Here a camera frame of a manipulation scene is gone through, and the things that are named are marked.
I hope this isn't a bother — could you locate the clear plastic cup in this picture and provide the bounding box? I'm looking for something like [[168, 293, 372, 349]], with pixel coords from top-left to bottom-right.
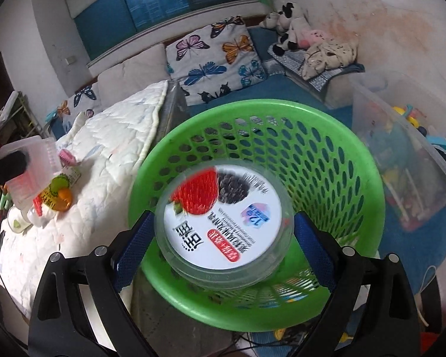
[[0, 136, 62, 209]]

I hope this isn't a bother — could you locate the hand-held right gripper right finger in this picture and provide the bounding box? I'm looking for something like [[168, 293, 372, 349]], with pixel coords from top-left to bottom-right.
[[293, 211, 421, 357]]

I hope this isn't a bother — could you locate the white fluffy cloth piece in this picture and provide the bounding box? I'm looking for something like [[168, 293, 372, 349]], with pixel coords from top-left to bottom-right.
[[71, 110, 94, 131]]

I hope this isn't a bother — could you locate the fruit print yogurt cup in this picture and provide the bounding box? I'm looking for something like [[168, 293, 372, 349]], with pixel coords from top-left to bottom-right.
[[154, 164, 295, 291]]

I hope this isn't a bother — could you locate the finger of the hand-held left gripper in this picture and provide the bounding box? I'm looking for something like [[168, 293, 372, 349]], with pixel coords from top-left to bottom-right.
[[0, 150, 29, 194]]

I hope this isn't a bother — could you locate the green white snack packet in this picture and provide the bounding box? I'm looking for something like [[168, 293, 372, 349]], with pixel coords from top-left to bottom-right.
[[61, 165, 83, 187]]

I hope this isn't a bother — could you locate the pink plush toy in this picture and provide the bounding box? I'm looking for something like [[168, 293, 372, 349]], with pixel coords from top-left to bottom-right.
[[301, 29, 334, 50]]

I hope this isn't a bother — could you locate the blue tinted window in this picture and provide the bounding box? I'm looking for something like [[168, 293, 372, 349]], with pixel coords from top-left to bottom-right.
[[73, 0, 256, 62]]

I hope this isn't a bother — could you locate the blue bed sheet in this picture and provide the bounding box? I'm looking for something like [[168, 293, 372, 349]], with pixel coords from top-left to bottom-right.
[[186, 28, 354, 120]]

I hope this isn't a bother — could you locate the green plastic mesh basket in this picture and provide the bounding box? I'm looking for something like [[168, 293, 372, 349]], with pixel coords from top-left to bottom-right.
[[128, 98, 386, 332]]

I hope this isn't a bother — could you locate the beige pillow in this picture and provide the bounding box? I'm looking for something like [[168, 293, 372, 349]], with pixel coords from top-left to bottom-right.
[[97, 63, 134, 110], [124, 43, 170, 95]]

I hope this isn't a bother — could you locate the small butterfly print pillow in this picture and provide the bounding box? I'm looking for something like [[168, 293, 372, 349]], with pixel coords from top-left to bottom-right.
[[56, 82, 104, 134]]

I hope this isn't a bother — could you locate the clear plastic storage bin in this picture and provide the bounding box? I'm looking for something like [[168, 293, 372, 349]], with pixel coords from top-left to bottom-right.
[[349, 71, 446, 233]]

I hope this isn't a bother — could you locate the metal rack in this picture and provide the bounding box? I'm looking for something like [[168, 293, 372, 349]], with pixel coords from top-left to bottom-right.
[[0, 90, 43, 140]]

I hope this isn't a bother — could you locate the pink plastic item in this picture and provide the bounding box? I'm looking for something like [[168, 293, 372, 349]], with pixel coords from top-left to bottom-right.
[[59, 149, 79, 167]]

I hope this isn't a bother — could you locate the blue patterned folded blanket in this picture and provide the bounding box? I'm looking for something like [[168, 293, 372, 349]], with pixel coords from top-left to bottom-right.
[[267, 44, 365, 93]]

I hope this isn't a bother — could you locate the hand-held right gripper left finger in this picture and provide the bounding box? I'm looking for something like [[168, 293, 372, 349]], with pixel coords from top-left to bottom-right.
[[29, 210, 157, 357]]

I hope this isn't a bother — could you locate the large butterfly print pillow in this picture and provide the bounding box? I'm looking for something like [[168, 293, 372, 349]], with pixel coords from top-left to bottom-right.
[[165, 15, 269, 107]]

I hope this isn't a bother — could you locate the white quilted blanket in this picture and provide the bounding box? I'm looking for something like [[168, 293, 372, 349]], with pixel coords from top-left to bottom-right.
[[0, 80, 170, 306]]

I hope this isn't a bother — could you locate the spotted cream cloth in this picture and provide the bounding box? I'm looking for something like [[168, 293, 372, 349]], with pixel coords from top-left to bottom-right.
[[300, 39, 359, 81]]

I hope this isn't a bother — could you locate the black white cow plush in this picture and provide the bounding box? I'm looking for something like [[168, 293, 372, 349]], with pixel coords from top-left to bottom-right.
[[259, 2, 310, 56]]

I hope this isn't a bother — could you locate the small white bottle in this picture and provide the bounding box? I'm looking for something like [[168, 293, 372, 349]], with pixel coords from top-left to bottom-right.
[[7, 206, 35, 234]]

